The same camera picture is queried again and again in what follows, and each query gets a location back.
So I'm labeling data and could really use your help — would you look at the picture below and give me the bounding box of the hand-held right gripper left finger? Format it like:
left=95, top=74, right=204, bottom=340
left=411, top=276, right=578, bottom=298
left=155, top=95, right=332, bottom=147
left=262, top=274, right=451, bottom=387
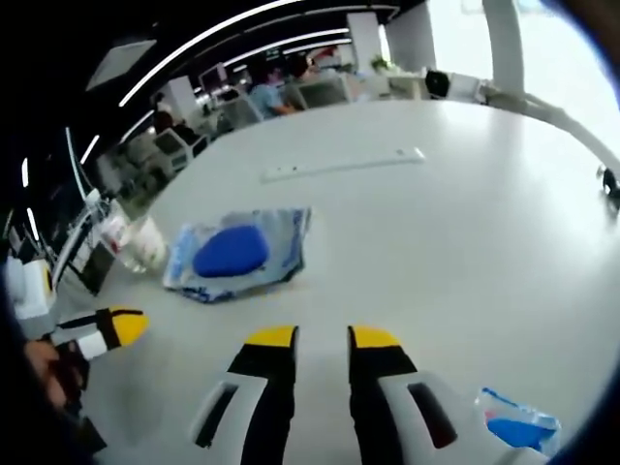
left=191, top=325, right=299, bottom=465

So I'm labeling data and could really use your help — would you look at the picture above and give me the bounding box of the person's left hand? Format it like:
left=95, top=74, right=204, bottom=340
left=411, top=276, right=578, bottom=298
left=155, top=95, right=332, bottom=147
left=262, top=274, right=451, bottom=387
left=23, top=338, right=93, bottom=422

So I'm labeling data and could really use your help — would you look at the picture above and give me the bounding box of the blue wet wipes packet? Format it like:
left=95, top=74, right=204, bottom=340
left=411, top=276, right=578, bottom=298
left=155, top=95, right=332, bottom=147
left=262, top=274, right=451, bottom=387
left=477, top=386, right=563, bottom=457

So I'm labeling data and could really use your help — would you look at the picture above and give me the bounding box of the black office chair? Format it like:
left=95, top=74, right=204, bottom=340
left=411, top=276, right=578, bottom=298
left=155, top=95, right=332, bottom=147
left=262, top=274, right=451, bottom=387
left=424, top=70, right=450, bottom=100

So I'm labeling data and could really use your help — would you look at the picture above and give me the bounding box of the long curved ceiling light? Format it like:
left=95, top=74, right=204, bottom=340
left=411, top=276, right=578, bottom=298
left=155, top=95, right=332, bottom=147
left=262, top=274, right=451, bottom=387
left=118, top=0, right=307, bottom=109

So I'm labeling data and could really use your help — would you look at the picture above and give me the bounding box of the white paper cup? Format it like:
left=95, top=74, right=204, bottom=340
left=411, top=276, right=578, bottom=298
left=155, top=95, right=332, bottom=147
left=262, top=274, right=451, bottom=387
left=126, top=220, right=169, bottom=272

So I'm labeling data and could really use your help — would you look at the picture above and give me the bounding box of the blue mouse pad package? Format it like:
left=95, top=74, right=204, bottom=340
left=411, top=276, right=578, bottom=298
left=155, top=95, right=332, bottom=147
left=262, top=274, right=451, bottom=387
left=162, top=206, right=314, bottom=304

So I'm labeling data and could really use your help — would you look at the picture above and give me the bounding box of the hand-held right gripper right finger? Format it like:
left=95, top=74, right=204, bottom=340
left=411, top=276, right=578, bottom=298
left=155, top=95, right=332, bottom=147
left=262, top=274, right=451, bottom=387
left=347, top=324, right=493, bottom=465

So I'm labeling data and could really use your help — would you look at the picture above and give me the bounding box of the clear plastic water bottle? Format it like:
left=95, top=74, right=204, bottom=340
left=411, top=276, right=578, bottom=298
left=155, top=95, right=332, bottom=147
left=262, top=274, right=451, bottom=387
left=99, top=212, right=146, bottom=273

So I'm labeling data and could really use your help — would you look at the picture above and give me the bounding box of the small black device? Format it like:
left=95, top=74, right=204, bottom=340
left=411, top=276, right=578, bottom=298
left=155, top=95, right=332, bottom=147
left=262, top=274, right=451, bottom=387
left=596, top=164, right=620, bottom=210

